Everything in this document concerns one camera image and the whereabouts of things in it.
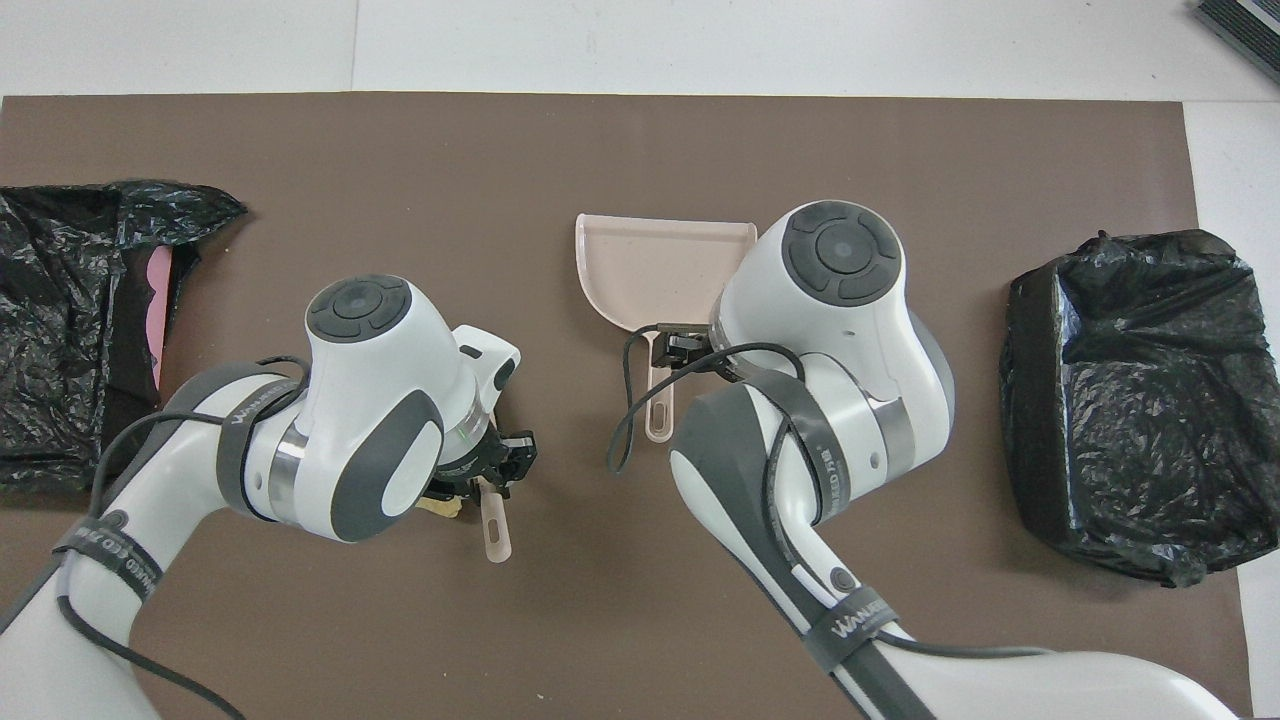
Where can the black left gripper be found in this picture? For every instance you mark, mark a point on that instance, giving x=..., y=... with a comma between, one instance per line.
x=490, y=455

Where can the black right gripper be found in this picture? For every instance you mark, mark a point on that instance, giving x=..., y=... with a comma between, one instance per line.
x=700, y=345

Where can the beige sponge chunk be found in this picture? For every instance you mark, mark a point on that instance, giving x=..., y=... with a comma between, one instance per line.
x=440, y=508

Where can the beige plastic dustpan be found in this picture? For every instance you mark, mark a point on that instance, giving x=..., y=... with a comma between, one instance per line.
x=650, y=265

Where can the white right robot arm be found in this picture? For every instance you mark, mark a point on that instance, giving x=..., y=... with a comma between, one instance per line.
x=830, y=330

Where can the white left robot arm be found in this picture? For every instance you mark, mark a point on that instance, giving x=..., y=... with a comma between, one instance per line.
x=370, y=400

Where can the pink bin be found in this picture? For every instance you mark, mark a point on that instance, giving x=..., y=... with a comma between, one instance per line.
x=158, y=310

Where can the black trash bag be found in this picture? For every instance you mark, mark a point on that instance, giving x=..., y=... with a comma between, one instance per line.
x=70, y=330

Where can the black bag lined bin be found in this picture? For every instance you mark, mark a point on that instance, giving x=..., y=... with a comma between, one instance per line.
x=1130, y=400

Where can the brown table mat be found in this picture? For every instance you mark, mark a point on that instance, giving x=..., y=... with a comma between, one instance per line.
x=600, y=150

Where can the dark ribbed panel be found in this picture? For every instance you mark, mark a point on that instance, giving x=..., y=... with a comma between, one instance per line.
x=1245, y=30

